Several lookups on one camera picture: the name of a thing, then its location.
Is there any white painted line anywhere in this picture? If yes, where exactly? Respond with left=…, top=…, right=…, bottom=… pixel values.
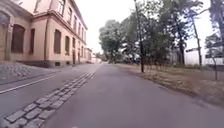
left=0, top=73, right=60, bottom=96

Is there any dark pole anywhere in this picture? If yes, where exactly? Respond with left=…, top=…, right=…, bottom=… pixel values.
left=133, top=0, right=146, bottom=74

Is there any tall beige building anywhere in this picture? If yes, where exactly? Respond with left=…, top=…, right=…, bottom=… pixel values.
left=0, top=0, right=90, bottom=68

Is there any dry grass verge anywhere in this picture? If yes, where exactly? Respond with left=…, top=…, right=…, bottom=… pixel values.
left=116, top=62, right=224, bottom=108

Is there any grey asphalt road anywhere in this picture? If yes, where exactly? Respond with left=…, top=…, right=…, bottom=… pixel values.
left=0, top=62, right=102, bottom=118

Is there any grey cobblestone strip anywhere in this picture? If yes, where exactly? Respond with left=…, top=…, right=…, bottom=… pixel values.
left=0, top=71, right=96, bottom=128

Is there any white building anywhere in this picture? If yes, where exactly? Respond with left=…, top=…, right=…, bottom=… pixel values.
left=184, top=46, right=224, bottom=66

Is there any grey asphalt path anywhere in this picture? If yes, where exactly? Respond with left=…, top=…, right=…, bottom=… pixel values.
left=39, top=62, right=224, bottom=128

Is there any row of trees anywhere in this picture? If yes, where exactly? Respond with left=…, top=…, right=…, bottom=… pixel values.
left=97, top=0, right=224, bottom=69

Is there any grey cobbled pavement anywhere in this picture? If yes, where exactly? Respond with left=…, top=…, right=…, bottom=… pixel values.
left=0, top=61, right=65, bottom=85

